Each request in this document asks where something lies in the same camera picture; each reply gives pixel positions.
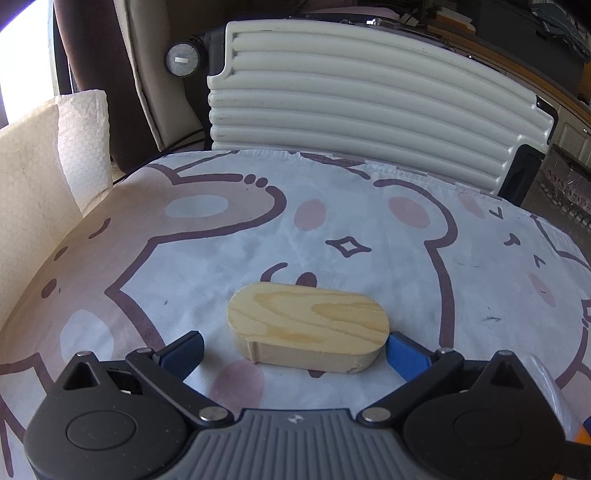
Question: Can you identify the pack of water bottles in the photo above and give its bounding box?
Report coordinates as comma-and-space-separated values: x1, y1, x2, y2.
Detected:
539, 157, 591, 223

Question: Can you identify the bear printed blanket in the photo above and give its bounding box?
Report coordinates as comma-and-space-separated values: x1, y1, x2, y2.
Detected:
0, 150, 591, 480

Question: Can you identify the black cable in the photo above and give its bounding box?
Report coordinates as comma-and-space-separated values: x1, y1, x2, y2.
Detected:
110, 128, 209, 182

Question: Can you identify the oval wooden box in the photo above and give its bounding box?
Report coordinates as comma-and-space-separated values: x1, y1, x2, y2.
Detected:
226, 282, 390, 375

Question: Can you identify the stack of books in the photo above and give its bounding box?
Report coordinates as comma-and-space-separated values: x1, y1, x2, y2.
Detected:
431, 6, 477, 34

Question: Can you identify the white ribbed suitcase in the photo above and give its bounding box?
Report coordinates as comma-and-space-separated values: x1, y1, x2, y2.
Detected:
164, 17, 560, 208

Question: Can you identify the white bubble wrap sheet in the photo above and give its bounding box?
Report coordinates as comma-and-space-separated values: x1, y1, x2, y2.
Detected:
0, 89, 114, 325

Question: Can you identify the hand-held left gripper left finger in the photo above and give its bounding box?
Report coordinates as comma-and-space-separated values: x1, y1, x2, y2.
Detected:
59, 330, 235, 428

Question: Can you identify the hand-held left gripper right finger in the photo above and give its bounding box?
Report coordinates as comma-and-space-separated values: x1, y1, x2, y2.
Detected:
357, 331, 542, 424

